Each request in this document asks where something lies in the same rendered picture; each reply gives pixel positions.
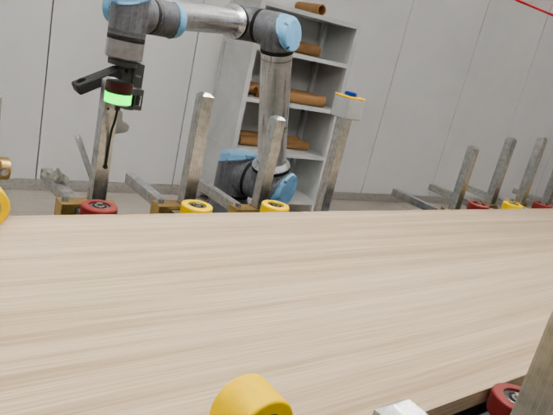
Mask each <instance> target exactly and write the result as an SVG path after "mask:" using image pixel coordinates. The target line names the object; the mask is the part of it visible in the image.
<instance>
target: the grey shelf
mask: <svg viewBox="0 0 553 415"><path fill-rule="evenodd" d="M231 3H235V4H240V5H245V6H250V7H257V8H262V9H265V10H269V11H274V12H284V13H287V14H288V15H292V16H294V17H296V18H297V20H298V21H299V23H300V26H301V41H300V42H305V43H308V44H315V45H318V46H320V47H321V54H320V55H319V56H318V57H314V56H310V55H306V54H299V53H296V52H294V53H293V55H292V67H291V80H290V88H291V89H295V90H300V91H307V92H311V93H314V94H315V95H319V96H325V97H326V104H325V106H324V107H323V108H322V107H316V106H311V105H301V104H296V103H290V104H289V117H288V130H287V135H288V136H295V137H300V139H301V141H308V142H309V150H307V151H305V150H295V149H286V159H287V160H288V161H289V162H290V173H293V174H295V175H296V176H297V179H298V183H297V185H296V186H297V187H296V191H295V193H294V195H293V197H292V199H291V200H290V201H289V202H288V204H304V205H309V210H308V212H313V211H314V205H315V202H316V198H317V195H318V189H319V185H320V182H321V179H322V175H323V169H324V166H325V162H326V159H327V155H328V149H329V146H330V142H331V139H332V134H333V130H334V127H335V123H336V120H337V116H335V115H332V114H330V112H331V108H332V103H333V99H334V96H335V95H336V94H335V92H339V93H343V94H345V91H346V85H347V82H348V78H349V75H350V71H351V65H352V62H353V58H354V55H355V51H356V46H357V42H358V39H359V36H360V30H361V26H358V25H355V24H351V23H349V22H345V21H340V20H337V19H333V18H330V17H327V16H321V15H319V14H315V13H312V12H307V11H303V10H300V9H297V8H293V7H288V6H285V5H281V4H279V3H275V2H270V1H267V0H230V4H231ZM260 67H261V53H260V44H256V43H253V42H249V41H244V40H232V39H228V38H226V37H225V36H223V40H222V46H221V54H220V58H219V63H218V68H217V72H216V80H215V85H214V90H213V94H212V96H213V97H214V101H213V106H212V111H211V118H210V123H209V128H208V132H207V140H206V146H205V150H204V154H203V159H202V167H201V172H200V176H199V179H205V180H206V181H208V182H209V183H211V184H214V180H215V176H216V168H217V164H218V160H219V157H220V154H221V151H223V150H225V149H239V150H245V151H249V152H253V153H255V154H256V155H257V157H258V147H257V146H248V145H238V141H239V134H240V130H247V131H254V132H258V114H259V97H254V96H253V95H249V94H248V93H249V85H250V82H256V83H260Z"/></svg>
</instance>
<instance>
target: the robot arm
mask: <svg viewBox="0 0 553 415"><path fill-rule="evenodd" d="M102 12H103V15H104V17H105V20H106V21H107V22H108V23H109V24H108V30H107V36H106V43H105V55H107V56H109V57H108V63H111V64H114V65H115V66H114V65H113V66H111V67H108V68H105V69H103V70H100V71H98V72H94V73H92V74H90V75H88V76H85V77H81V78H79V79H77V80H75V81H73V82H72V87H73V89H74V91H76V92H77V93H78V94H79V95H83V94H85V93H87V92H89V91H93V90H95V89H97V88H100V87H101V82H102V78H104V77H107V76H109V77H116V78H118V79H119V80H124V81H127V82H131V83H132V84H133V91H132V101H131V105H129V106H128V107H122V106H120V108H122V109H125V110H142V100H143V95H144V90H143V89H142V81H143V75H144V69H145V65H142V64H140V63H137V62H141V61H142V58H143V52H144V46H145V39H146V35H155V36H160V37H165V38H167V39H176V38H179V37H180V36H181V35H182V34H183V33H184V32H185V31H195V32H206V33H217V34H223V36H225V37H226V38H228V39H232V40H244V41H249V42H253V43H256V44H260V53H261V67H260V91H259V114H258V157H257V155H256V154H255V153H253V152H249V151H245V150H239V149H225V150H223V151H221V154H220V157H219V160H218V164H217V168H216V176H215V180H214V186H216V187H217V188H218V189H220V190H221V191H223V192H224V193H226V194H228V195H229V196H231V197H232V198H233V199H235V200H236V201H238V202H239V203H241V204H248V197H249V198H252V197H253V191H254V186H255V183H256V179H257V175H258V167H259V164H260V160H261V156H262V152H263V145H264V141H265V137H266V133H267V126H268V122H269V118H270V117H271V116H273V115H279V116H281V117H283V118H284V120H285V121H286V125H285V128H284V133H283V136H282V140H281V146H280V151H279V154H278V158H277V162H276V169H275V172H274V176H273V180H272V187H271V191H270V194H269V198H268V200H275V201H278V202H282V203H285V204H288V202H289V201H290V200H291V199H292V197H293V195H294V193H295V191H296V187H297V186H296V185H297V183H298V179H297V176H296V175H295V174H293V173H290V162H289V161H288V160H287V159H286V143H287V130H288V117H289V104H290V80H291V67H292V55H293V53H294V51H296V50H297V49H298V47H299V45H300V41H301V26H300V23H299V21H298V20H297V18H296V17H294V16H292V15H288V14H287V13H284V12H274V11H269V10H265V9H262V8H257V7H250V6H245V5H240V4H235V3H231V4H228V5H226V6H225V7H220V6H214V5H208V4H202V3H196V2H185V1H180V0H103V2H102ZM141 97H142V98H141ZM140 100H141V104H140ZM139 104H140V106H139ZM128 130H129V125H128V124H127V123H125V122H124V121H123V112H122V111H121V110H119V111H118V117H117V123H116V129H115V134H117V133H126V132H127V131H128ZM206 203H209V204H210V205H212V207H213V210H212V213H218V212H228V210H227V209H225V208H224V207H222V206H221V205H220V204H219V203H217V202H216V201H214V200H213V199H211V198H208V200H207V201H206Z"/></svg>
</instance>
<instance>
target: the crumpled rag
mask: <svg viewBox="0 0 553 415"><path fill-rule="evenodd" d="M42 176H43V177H44V178H47V179H51V180H53V181H57V182H59V183H60V182H61V181H62V180H64V181H65V182H67V180H69V178H68V177H67V176H66V175H65V174H63V173H61V171H60V169H59V168H57V169H56V171H54V172H52V173H49V172H48V171H47V170H44V171H43V172H42Z"/></svg>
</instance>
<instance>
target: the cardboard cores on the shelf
mask: <svg viewBox="0 0 553 415"><path fill-rule="evenodd" d="M294 52H296V53H299V54H306V55H310V56H314V57H318V56H319V55H320V54H321V47H320V46H318V45H315V44H308V43H305V42H300V45H299V47H298V49H297V50H296V51H294ZM259 91H260V83H256V82H250V85H249V93H248V94H249V95H253V96H254V97H259ZM290 103H296V104H301V105H311V106H316V107H322V108H323V107H324V106H325V104H326V97H325V96H319V95H315V94H314V93H311V92H307V91H300V90H295V89H290ZM238 145H248V146H258V132H254V131H247V130H240V134H239V141H238ZM286 149H295V150H305V151H307V150H309V142H308V141H301V139H300V137H295V136H288V135H287V143H286Z"/></svg>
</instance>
